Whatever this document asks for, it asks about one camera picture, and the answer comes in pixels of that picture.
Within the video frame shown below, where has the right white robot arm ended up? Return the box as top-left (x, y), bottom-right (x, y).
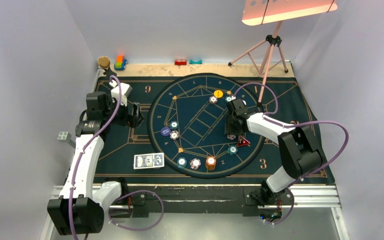
top-left (225, 98), bottom-right (327, 204)

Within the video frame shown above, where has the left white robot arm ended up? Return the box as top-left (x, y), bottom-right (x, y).
top-left (47, 80), bottom-right (143, 236)

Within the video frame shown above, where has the colourful toy block stack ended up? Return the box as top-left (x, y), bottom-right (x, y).
top-left (114, 55), bottom-right (128, 71)

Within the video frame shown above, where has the round blue poker mat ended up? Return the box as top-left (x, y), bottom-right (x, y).
top-left (145, 73), bottom-right (266, 179)

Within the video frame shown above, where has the pink white poker chip stack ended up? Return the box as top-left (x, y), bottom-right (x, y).
top-left (190, 158), bottom-right (201, 170)

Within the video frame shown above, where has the red triangular button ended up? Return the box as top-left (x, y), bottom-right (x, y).
top-left (236, 135), bottom-right (251, 148)

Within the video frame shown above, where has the gold round knob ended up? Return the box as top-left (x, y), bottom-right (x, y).
top-left (97, 56), bottom-right (111, 69)

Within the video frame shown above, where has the red toy block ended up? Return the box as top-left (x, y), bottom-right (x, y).
top-left (174, 58), bottom-right (188, 66)

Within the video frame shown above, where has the green poker chip stack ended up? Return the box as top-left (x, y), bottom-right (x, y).
top-left (177, 157), bottom-right (187, 169)

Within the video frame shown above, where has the teal toy block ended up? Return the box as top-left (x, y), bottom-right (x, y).
top-left (189, 58), bottom-right (203, 65)

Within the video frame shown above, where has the purple small blind button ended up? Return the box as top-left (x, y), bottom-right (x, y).
top-left (160, 126), bottom-right (172, 136)

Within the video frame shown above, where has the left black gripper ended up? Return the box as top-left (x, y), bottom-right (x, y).
top-left (102, 94), bottom-right (143, 129)

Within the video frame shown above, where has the grey lego brick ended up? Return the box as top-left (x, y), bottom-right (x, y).
top-left (57, 131), bottom-right (71, 142)

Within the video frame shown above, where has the yellow dealer button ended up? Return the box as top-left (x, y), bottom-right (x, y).
top-left (213, 89), bottom-right (224, 99)

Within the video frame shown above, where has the orange red poker chip stack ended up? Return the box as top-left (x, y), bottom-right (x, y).
top-left (205, 156), bottom-right (217, 171)

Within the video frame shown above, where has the blue playing card deck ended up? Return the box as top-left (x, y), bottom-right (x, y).
top-left (133, 152), bottom-right (165, 170)

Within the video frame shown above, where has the pink tripod lamp stand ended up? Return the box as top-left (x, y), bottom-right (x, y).
top-left (227, 0), bottom-right (339, 104)

